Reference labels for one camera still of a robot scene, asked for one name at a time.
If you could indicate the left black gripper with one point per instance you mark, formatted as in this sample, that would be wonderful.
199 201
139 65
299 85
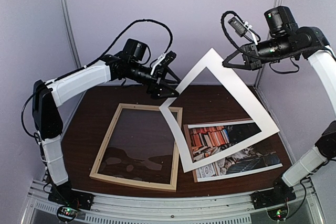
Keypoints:
155 91

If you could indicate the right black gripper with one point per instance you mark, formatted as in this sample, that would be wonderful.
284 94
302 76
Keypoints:
250 64

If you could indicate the white mat board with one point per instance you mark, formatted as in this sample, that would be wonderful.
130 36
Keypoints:
237 88

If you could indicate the cat photo print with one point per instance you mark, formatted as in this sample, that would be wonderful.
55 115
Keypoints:
207 139

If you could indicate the clear acrylic sheet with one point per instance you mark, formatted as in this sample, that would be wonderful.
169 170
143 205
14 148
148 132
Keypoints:
141 148

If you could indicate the light wooden picture frame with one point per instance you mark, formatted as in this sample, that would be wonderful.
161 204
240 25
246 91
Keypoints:
94 174

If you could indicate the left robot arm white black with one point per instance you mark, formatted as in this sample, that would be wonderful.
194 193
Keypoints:
47 97

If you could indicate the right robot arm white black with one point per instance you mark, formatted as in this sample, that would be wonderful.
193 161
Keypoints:
288 41

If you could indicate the brown backing board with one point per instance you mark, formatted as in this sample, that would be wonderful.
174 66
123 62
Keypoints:
189 143

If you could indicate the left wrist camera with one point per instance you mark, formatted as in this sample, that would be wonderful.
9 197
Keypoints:
163 61

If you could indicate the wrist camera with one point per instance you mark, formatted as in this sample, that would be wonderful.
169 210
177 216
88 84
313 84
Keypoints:
244 29
163 61

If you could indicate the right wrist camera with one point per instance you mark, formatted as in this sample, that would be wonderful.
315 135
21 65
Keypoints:
244 29

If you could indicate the aluminium front rail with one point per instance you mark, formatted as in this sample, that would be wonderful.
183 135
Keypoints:
234 208

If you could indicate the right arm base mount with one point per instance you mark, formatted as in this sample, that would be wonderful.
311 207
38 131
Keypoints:
269 198

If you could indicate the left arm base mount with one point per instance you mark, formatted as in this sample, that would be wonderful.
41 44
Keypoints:
75 199

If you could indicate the left aluminium corner post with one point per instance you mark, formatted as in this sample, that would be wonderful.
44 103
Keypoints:
70 33

